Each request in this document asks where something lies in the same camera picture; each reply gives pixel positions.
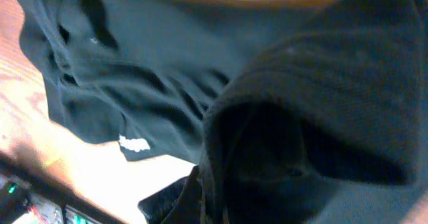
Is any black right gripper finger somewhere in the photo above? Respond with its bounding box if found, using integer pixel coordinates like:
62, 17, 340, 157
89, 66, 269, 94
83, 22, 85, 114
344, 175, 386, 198
138, 166, 202, 224

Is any black t-shirt white logo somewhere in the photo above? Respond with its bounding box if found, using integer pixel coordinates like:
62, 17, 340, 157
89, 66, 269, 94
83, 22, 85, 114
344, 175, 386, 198
17, 0, 427, 223

